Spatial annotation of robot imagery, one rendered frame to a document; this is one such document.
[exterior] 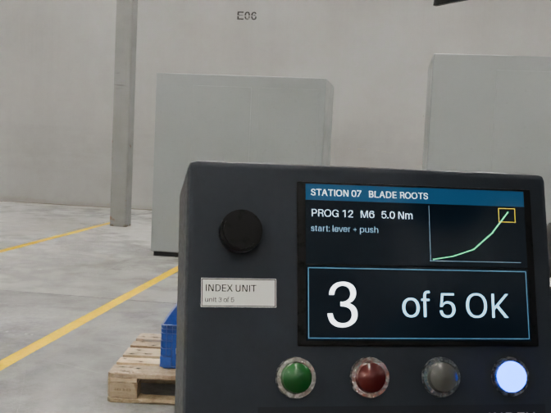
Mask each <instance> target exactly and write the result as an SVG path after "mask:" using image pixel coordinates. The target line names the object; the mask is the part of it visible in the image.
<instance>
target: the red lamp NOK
mask: <svg viewBox="0 0 551 413"><path fill-rule="evenodd" d="M349 378H350V383H351V385H352V387H353V390H354V391H355V392H356V393H357V394H358V395H360V396H362V397H367V398H372V397H377V396H380V395H381V394H382V393H383V392H384V391H385V390H386V389H387V387H388V384H389V371H388V369H387V368H386V366H385V364H384V363H383V362H382V361H380V360H378V359H376V358H375V357H370V356H368V357H363V358H361V359H360V360H358V361H356V363H355V364H354V365H353V367H352V369H351V371H350V376H349Z"/></svg>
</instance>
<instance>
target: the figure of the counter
mask: <svg viewBox="0 0 551 413"><path fill-rule="evenodd" d="M306 324H307V341H379V303H378V266H345V265H306Z"/></svg>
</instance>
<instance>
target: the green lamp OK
mask: <svg viewBox="0 0 551 413"><path fill-rule="evenodd" d="M275 382H276V385H277V388H278V389H279V390H280V391H281V392H282V393H283V394H284V395H285V396H286V397H289V398H294V399H297V398H302V397H305V396H307V395H308V394H309V393H310V392H311V391H312V390H313V388H314V386H315V383H316V373H315V370H314V368H313V367H312V365H311V364H310V363H309V362H308V361H307V360H305V359H303V358H301V357H296V356H295V357H290V358H288V359H286V360H284V361H283V362H282V363H281V364H280V365H279V367H278V369H277V371H276V373H275Z"/></svg>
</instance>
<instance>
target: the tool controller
mask: <svg viewBox="0 0 551 413"><path fill-rule="evenodd" d="M306 266H378V303H379V341H307V324H306ZM295 356H296V357H301V358H303V359H305V360H307V361H308V362H309V363H310V364H311V365H312V367H313V368H314V370H315V373H316V383H315V386H314V388H313V390H312V391H311V392H310V393H309V394H308V395H307V396H305V397H302V398H297V399H294V398H289V397H286V396H285V395H284V394H283V393H282V392H281V391H280V390H279V389H278V388H277V385H276V371H277V369H278V367H279V365H280V364H281V363H282V362H283V361H284V360H286V359H288V358H290V357H295ZM368 356H370V357H375V358H376V359H378V360H380V361H382V362H383V363H384V364H385V366H386V368H387V369H388V371H389V384H388V387H387V389H386V390H385V391H384V392H383V393H382V394H381V395H380V396H377V397H372V398H367V397H362V396H360V395H358V394H357V393H356V392H355V391H354V390H353V387H352V385H351V383H350V378H349V376H350V371H351V369H352V367H353V365H354V364H355V363H356V361H358V360H360V359H361V358H363V357H368ZM438 356H442V357H445V358H448V359H450V360H451V361H453V362H454V363H455V364H456V366H457V367H458V369H459V372H460V377H461V378H460V384H459V386H458V389H457V390H456V391H455V392H454V393H453V394H451V395H449V396H447V397H435V396H433V395H431V394H430V393H428V392H427V391H426V389H425V387H424V385H423V383H422V379H421V373H422V370H423V367H424V366H425V364H426V363H427V361H429V360H430V359H432V358H435V357H438ZM507 356H510V357H514V358H517V359H518V360H520V361H522V362H523V363H524V364H525V366H526V368H527V369H528V372H529V383H528V386H527V388H526V390H525V391H524V392H523V393H521V394H519V395H517V396H515V397H506V396H504V395H502V394H501V393H499V392H498V391H497V390H496V389H495V387H494V385H493V383H492V379H491V372H492V369H493V367H494V364H495V363H496V362H497V361H498V360H499V359H501V358H504V357H507ZM175 413H551V292H550V278H549V251H548V238H547V224H546V210H545V196H544V180H543V178H542V177H541V176H539V175H532V174H512V173H492V172H472V171H452V170H414V169H394V168H374V167H354V166H314V165H295V164H275V163H255V162H235V161H192V162H190V164H189V167H188V169H187V172H186V176H185V178H184V183H183V186H182V189H181V192H180V218H179V253H178V289H177V325H176V361H175Z"/></svg>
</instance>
